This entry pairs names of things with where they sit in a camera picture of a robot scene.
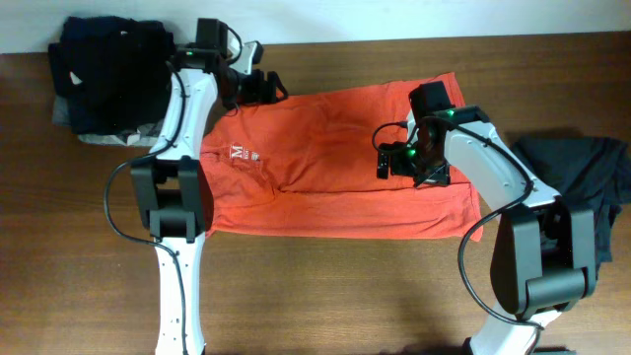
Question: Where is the red printed t-shirt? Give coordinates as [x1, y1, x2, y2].
[200, 81, 480, 240]

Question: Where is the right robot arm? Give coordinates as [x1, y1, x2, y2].
[375, 82, 596, 355]

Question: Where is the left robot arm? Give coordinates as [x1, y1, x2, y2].
[130, 18, 289, 354]

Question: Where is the grey folded garment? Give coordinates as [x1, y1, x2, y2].
[52, 97, 162, 147]

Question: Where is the black folded garment on pile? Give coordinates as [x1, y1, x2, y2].
[47, 16, 175, 135]

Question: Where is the dark grey t-shirt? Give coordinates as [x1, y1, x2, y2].
[511, 137, 630, 267]

